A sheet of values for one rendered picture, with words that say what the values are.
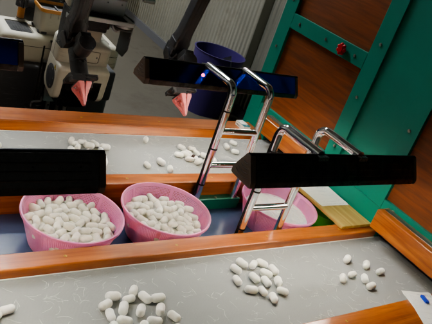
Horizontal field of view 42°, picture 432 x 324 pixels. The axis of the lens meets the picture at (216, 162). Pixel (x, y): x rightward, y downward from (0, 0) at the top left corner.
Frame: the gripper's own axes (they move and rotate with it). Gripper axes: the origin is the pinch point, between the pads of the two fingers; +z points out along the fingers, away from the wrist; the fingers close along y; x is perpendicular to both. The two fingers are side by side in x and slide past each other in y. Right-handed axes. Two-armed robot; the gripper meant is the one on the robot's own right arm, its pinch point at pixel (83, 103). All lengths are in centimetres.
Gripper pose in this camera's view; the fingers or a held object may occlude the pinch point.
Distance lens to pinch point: 190.7
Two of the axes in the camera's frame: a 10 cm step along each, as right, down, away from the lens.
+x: -5.6, 3.2, 7.7
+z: 1.8, 9.5, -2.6
